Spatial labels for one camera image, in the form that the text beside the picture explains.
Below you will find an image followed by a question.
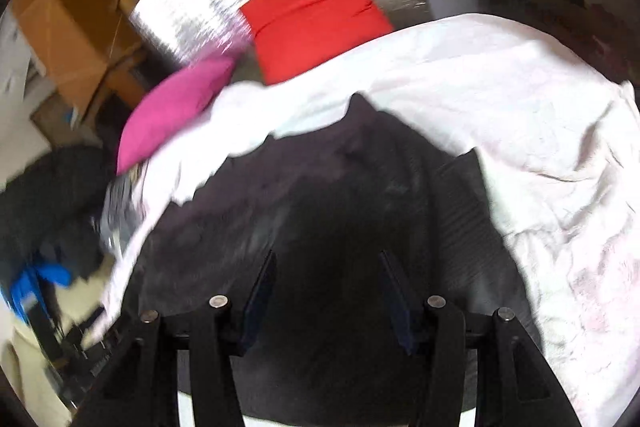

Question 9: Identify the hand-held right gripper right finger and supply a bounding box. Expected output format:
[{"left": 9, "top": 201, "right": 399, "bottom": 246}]
[{"left": 379, "top": 251, "right": 583, "bottom": 427}]

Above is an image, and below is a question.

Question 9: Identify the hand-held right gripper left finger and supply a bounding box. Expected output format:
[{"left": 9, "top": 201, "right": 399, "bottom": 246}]
[{"left": 75, "top": 249, "right": 278, "bottom": 427}]

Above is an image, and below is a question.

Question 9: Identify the dark quilted zip jacket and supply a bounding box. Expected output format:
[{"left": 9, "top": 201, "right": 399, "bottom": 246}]
[{"left": 107, "top": 92, "right": 543, "bottom": 427}]

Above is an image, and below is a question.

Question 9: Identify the beige leather sofa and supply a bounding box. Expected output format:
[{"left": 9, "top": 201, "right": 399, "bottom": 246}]
[{"left": 0, "top": 312, "right": 101, "bottom": 427}]

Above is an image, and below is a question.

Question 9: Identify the blue jacket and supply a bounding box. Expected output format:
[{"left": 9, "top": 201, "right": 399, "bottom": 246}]
[{"left": 10, "top": 247, "right": 73, "bottom": 323}]

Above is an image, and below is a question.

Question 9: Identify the grey garment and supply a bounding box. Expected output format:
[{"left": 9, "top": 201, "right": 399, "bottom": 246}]
[{"left": 100, "top": 172, "right": 146, "bottom": 258}]

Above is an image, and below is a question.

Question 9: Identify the black puffer jacket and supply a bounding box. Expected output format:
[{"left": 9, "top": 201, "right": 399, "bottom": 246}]
[{"left": 0, "top": 146, "right": 118, "bottom": 283}]

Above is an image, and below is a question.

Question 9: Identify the pink pillow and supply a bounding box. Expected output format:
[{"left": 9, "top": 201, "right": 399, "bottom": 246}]
[{"left": 116, "top": 56, "right": 237, "bottom": 175}]

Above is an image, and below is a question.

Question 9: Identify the white blanket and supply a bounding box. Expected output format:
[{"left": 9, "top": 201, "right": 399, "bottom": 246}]
[{"left": 95, "top": 12, "right": 640, "bottom": 427}]

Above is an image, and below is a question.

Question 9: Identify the red pillow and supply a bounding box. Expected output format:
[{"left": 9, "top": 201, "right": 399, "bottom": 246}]
[{"left": 239, "top": 0, "right": 393, "bottom": 86}]

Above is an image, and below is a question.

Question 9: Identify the wooden pillar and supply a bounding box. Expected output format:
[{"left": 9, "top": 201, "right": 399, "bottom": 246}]
[{"left": 10, "top": 0, "right": 146, "bottom": 108}]

